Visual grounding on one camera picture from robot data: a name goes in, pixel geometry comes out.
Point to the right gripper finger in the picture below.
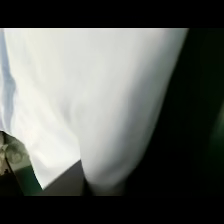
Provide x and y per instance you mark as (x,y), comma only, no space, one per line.
(68,185)

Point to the white shirt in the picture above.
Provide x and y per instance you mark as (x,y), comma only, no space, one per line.
(96,96)

